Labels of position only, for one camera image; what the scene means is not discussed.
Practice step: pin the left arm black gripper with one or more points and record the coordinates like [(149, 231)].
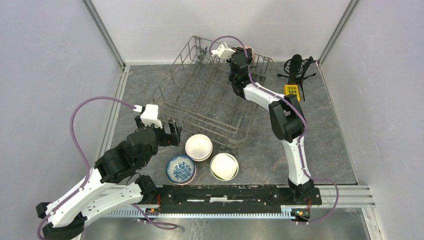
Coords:
[(173, 138)]

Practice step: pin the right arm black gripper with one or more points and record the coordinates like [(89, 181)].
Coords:
[(241, 51)]

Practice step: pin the grey wire dish rack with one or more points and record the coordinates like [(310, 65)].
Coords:
[(196, 93)]

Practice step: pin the green and white bowl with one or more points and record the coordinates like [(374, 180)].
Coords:
[(224, 167)]

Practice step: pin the floral brown patterned bowl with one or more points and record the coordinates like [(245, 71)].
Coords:
[(251, 54)]

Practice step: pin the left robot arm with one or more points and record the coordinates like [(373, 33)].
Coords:
[(66, 218)]

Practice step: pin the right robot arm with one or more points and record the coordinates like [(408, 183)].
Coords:
[(287, 120)]

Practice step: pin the blue floral bowl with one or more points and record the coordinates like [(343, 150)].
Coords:
[(178, 160)]

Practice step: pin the yellow block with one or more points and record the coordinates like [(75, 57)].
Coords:
[(292, 89)]

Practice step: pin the black microphone on tripod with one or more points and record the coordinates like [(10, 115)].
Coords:
[(296, 68)]

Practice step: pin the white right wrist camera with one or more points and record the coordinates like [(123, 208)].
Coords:
[(223, 51)]

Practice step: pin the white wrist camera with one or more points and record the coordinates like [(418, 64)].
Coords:
[(149, 116), (223, 51)]

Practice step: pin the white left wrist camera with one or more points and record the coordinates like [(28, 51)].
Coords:
[(149, 116)]

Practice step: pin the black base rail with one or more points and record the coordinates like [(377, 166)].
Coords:
[(233, 199)]

